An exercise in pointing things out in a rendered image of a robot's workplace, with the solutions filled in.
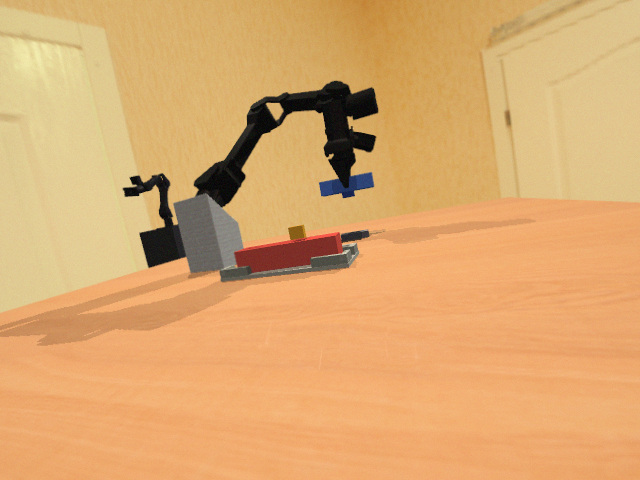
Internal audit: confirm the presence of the yellow rectangular block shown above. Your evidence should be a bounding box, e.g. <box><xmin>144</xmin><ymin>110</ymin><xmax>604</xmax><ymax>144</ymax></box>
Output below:
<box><xmin>288</xmin><ymin>225</ymin><xmax>306</xmax><ymax>240</ymax></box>

